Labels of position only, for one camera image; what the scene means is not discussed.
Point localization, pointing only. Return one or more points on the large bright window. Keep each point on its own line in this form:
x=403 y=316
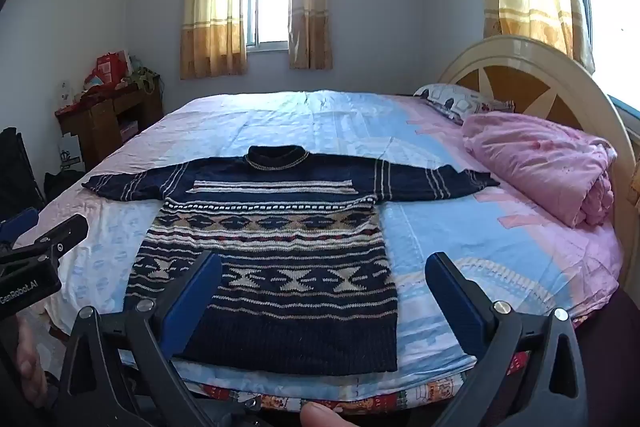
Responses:
x=610 y=7

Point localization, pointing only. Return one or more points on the person's right hand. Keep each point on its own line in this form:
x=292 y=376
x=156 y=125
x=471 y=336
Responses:
x=322 y=415

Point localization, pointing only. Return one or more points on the pink folded quilt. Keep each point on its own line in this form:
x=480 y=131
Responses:
x=540 y=162

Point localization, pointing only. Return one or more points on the person's left hand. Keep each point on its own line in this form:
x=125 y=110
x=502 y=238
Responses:
x=29 y=362

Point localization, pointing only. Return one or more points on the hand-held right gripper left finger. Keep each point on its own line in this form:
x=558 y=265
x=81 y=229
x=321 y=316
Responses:
x=192 y=302

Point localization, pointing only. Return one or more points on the large black bag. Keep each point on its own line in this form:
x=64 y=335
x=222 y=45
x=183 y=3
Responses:
x=17 y=167

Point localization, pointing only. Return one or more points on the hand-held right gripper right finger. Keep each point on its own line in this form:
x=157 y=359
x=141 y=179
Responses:
x=457 y=302

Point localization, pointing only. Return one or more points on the white patterned pillow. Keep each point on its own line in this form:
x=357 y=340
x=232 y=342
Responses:
x=450 y=99

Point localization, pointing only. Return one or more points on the navy patterned knit sweater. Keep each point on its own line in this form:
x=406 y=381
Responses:
x=280 y=257

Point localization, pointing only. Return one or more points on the blue pink printed bedsheet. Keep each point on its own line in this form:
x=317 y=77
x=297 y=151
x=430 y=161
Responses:
x=450 y=237

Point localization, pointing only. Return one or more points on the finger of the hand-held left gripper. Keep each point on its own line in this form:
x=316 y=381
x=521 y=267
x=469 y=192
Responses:
x=20 y=223
x=62 y=232

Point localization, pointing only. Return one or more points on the red gift box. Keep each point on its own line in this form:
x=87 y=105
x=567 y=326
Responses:
x=111 y=67

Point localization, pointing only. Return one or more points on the green cloth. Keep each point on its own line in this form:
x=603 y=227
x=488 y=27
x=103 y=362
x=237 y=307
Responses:
x=144 y=79

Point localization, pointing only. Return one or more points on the cream round bed headboard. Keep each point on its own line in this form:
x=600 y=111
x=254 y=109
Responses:
x=545 y=69

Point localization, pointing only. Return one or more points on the brown wooden desk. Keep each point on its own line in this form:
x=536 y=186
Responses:
x=100 y=119

